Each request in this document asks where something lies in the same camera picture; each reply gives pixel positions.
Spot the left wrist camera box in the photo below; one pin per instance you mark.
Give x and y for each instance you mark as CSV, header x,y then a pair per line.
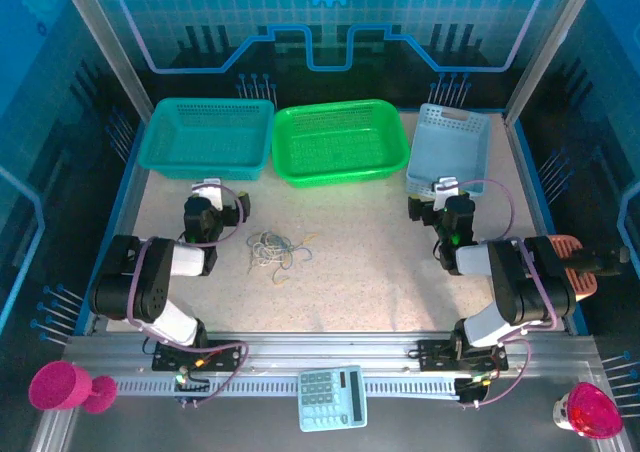
x,y
212,192

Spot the light blue plastic basket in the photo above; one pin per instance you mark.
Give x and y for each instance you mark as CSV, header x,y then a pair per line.
x,y
450,147

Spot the small black control board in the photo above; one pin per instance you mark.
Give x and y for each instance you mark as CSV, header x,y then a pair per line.
x,y
192,387
472,389

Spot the magenta goblet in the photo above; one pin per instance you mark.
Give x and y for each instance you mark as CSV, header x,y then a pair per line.
x,y
55,387

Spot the green plastic basket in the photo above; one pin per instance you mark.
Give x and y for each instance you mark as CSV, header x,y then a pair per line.
x,y
340,142

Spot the blue table edge strip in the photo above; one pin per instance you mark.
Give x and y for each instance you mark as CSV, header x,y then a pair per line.
x,y
127,177
536,187

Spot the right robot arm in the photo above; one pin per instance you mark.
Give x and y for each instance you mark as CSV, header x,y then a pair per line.
x,y
472,261

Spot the orange slotted rack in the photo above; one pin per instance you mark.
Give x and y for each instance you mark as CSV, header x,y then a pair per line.
x,y
582,287

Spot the aluminium frame post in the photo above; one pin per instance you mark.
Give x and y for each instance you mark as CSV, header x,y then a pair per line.
x,y
552,37
102,37

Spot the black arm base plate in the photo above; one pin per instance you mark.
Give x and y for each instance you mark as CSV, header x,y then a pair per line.
x,y
222,354
435,354

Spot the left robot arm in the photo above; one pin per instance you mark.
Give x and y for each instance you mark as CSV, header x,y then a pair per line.
x,y
187,261

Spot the black object in rack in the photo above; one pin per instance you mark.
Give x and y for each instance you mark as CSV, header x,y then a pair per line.
x,y
595,262

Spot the aluminium rail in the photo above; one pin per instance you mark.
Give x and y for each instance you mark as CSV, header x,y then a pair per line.
x,y
325,347

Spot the light blue calculator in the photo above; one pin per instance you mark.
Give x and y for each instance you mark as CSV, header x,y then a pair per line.
x,y
332,399

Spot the teal plastic basket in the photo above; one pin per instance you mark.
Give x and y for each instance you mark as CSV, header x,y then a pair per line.
x,y
205,137

